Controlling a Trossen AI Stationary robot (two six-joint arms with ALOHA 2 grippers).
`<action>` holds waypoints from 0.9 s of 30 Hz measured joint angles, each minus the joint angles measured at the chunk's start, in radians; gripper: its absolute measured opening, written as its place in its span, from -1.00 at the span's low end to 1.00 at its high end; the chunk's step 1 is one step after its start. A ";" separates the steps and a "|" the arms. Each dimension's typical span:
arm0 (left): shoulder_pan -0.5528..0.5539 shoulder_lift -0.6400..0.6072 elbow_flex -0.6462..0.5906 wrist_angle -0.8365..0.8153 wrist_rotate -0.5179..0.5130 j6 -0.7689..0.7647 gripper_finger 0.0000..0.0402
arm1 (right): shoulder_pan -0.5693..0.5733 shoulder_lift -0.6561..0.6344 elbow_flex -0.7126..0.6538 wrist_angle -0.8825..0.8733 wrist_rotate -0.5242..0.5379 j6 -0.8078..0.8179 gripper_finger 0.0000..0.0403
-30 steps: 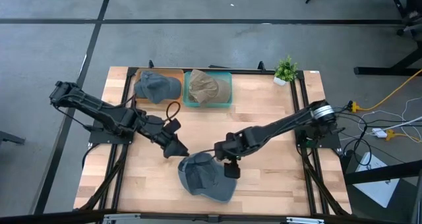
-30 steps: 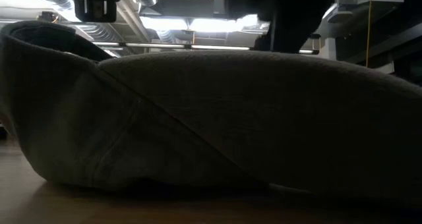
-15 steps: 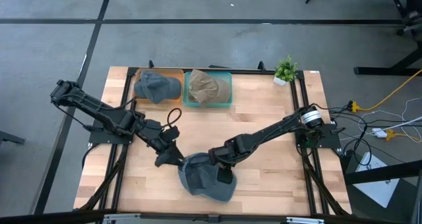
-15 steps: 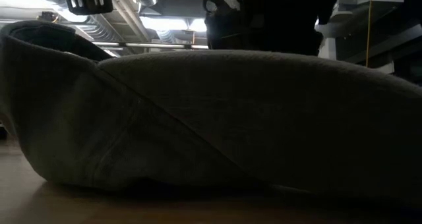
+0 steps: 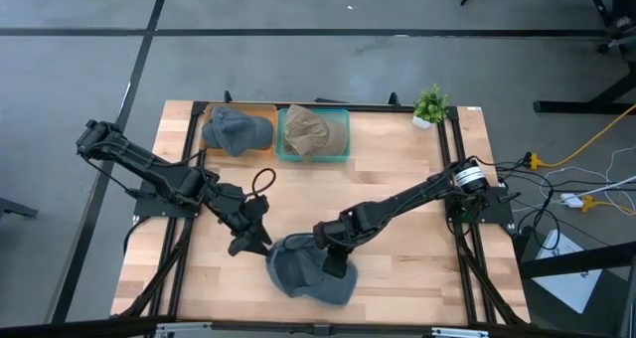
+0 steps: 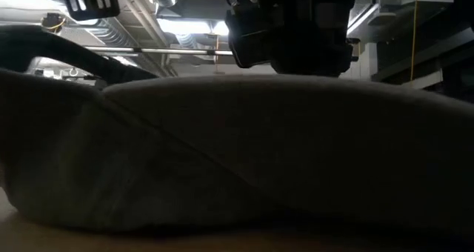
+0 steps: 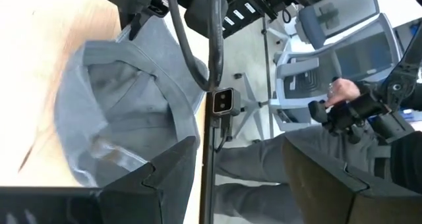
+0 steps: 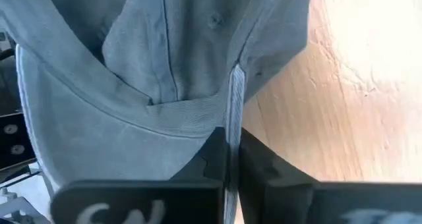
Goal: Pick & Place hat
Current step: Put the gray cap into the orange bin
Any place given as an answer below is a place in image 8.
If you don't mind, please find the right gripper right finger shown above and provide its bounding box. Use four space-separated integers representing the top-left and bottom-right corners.
237 128 422 224

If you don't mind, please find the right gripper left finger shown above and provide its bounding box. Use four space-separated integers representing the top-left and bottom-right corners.
49 126 229 224

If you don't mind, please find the light grey cap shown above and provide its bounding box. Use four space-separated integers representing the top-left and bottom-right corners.
0 0 313 224

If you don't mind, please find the black aluminium table frame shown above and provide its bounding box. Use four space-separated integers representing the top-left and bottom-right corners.
0 47 44 189

